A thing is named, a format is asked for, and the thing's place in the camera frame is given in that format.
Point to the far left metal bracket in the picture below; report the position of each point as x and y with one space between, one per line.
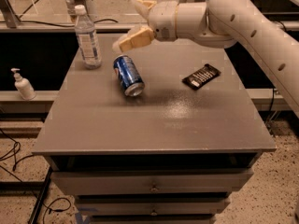
10 17

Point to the grey metal rail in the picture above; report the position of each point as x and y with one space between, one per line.
117 27

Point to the white pump dispenser bottle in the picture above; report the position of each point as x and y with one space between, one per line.
23 85

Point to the clear plastic water bottle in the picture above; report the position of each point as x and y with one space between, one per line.
87 38

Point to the grey drawer cabinet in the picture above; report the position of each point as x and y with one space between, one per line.
93 126

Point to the blue Pepsi can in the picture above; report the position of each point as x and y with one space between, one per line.
128 76

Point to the grey drawer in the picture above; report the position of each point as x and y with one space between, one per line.
152 206
111 183

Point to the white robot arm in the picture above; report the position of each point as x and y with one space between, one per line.
219 24

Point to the black snack wrapper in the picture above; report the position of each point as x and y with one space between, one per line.
201 77

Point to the grey top drawer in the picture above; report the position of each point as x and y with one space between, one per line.
111 183

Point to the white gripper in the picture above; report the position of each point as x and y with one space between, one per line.
163 20

